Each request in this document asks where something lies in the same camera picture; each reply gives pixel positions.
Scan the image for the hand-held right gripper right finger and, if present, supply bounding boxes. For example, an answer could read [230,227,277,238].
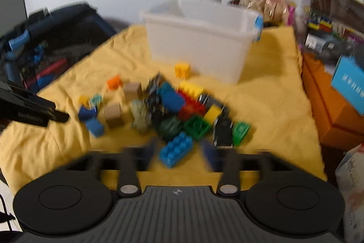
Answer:
[200,141,302,198]

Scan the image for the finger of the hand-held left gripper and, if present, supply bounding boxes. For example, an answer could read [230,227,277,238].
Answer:
[0,80,56,109]
[47,109,70,123]

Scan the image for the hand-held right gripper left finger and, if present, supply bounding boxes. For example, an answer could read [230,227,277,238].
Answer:
[64,141,159,198]

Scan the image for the pile of toy building blocks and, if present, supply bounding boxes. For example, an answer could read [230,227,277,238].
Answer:
[78,61,252,168]

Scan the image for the black toy car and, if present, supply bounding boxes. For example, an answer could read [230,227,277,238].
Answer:
[144,74,165,118]
[213,114,234,147]

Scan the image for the white plastic storage bin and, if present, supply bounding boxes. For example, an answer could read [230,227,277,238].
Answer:
[139,0,264,84]

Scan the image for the tan wooden cube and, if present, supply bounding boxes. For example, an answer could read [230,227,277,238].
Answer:
[123,82,143,103]
[104,103,126,128]

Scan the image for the dark blue suitcase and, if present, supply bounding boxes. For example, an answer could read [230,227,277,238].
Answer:
[0,3,118,93]

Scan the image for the grey flat panel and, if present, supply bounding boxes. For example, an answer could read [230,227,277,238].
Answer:
[0,0,28,31]

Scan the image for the orange box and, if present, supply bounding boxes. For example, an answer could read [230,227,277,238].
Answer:
[301,52,364,144]

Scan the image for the white plastic bag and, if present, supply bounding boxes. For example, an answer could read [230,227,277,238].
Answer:
[335,143,364,243]

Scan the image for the light blue box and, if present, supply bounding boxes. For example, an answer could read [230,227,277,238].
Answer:
[331,55,364,116]

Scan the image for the pink plastic bag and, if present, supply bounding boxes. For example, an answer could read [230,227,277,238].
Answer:
[287,4,297,26]

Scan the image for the clear snack bag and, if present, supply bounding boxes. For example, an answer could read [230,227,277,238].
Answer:
[240,0,293,25]

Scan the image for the clear plastic box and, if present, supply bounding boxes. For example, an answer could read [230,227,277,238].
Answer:
[301,0,364,54]

